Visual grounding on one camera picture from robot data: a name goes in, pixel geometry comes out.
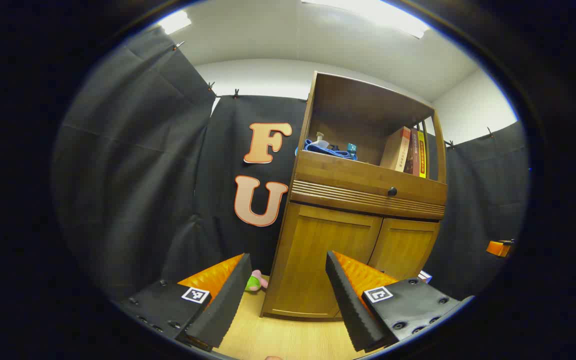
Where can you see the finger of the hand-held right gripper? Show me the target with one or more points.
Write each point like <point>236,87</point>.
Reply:
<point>497,248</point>

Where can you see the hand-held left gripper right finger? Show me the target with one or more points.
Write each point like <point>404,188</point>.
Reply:
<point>350,305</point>

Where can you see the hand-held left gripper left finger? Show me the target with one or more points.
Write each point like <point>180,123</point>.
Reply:
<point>223,305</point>

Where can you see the wooden cabinet door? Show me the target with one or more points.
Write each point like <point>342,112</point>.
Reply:
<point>403,245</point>
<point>308,250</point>

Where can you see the wooden double-door shoe cabinet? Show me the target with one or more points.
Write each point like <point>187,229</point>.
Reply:
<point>358,177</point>

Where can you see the pink and green plush toy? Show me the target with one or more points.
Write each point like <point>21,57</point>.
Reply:
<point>255,282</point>

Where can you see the black round drawer knob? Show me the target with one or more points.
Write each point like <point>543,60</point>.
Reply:
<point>392,191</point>

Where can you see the yellow book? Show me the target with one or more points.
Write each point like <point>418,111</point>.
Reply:
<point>422,155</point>

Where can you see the dark red book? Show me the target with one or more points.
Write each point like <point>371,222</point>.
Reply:
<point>412,152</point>

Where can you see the tan book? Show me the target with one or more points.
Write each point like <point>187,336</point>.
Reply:
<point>395,149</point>

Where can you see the black backdrop cloth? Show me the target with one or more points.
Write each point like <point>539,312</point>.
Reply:
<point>143,175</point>

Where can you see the small teal box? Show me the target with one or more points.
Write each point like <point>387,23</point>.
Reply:
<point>351,148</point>

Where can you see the white bottle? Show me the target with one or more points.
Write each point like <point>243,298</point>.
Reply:
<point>320,141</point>

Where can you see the ceiling light panel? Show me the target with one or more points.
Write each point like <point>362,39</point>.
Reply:
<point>174,22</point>

